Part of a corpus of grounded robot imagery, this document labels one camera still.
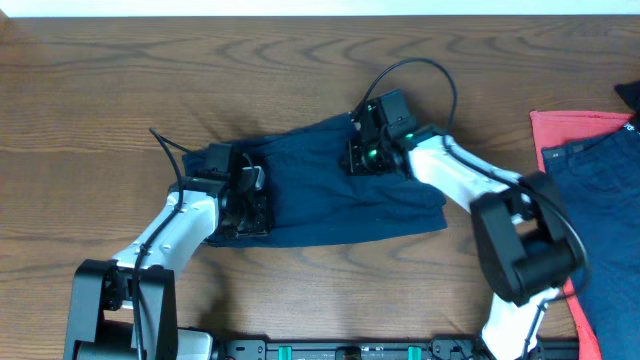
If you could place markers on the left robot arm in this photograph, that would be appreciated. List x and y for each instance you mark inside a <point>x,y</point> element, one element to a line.
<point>125,307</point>

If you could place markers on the black mounting rail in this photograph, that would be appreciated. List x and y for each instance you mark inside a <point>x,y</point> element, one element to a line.
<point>441,348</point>

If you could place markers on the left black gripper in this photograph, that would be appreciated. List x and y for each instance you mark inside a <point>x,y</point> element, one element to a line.
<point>257,214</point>

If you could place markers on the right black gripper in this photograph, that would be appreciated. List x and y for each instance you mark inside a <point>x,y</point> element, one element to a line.
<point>353,166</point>

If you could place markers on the red cloth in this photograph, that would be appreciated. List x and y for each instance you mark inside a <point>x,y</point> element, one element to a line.
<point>556,128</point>

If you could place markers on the navy blue shorts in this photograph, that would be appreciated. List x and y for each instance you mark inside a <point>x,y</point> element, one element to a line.
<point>316,203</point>

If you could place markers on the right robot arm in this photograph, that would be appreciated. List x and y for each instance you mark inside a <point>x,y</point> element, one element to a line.
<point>526,244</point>

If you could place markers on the black garment at edge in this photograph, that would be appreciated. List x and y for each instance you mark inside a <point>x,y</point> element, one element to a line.
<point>629,93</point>

